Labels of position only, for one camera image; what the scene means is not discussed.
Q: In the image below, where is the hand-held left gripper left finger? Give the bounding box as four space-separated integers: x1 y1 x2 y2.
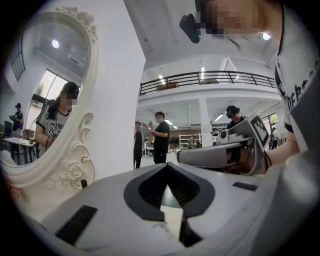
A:
41 162 191 256

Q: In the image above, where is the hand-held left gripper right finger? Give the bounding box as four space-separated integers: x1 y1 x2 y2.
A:
166 161 266 256

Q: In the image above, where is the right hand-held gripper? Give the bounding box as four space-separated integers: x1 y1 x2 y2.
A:
176 111 271 176

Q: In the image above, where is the person's right forearm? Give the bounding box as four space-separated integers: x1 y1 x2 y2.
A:
264 138 301 174

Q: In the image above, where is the person's right hand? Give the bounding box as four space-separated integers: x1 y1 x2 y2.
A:
226 148 252 175

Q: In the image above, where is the white shelf rack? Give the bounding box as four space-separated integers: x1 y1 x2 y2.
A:
178 132 203 151

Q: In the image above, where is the black balcony railing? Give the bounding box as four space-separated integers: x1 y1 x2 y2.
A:
138 70 277 97

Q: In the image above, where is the brown box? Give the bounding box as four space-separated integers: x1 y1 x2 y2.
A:
156 81 179 92

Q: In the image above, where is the white backdrop panel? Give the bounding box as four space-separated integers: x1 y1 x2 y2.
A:
56 0 147 183

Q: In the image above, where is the person's grey t-shirt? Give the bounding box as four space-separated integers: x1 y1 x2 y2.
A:
266 4 320 154

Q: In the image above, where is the oval white framed mirror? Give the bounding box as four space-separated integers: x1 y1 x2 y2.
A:
0 6 100 201

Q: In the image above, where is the person's head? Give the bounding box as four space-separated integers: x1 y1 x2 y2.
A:
194 0 284 41

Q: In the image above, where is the black head-mounted camera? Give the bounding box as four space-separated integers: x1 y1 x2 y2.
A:
179 13 202 45

